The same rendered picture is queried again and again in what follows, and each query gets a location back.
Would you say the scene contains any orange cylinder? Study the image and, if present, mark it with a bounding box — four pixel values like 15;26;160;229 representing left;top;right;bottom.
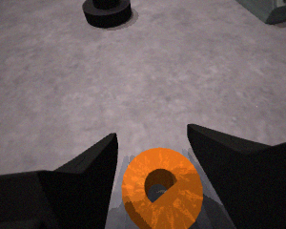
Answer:
121;148;203;229

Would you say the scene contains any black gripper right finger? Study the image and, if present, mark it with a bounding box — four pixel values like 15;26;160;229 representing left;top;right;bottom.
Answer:
187;124;286;229

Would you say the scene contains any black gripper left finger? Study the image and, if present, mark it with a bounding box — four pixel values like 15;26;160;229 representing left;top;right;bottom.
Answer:
0;133;118;229

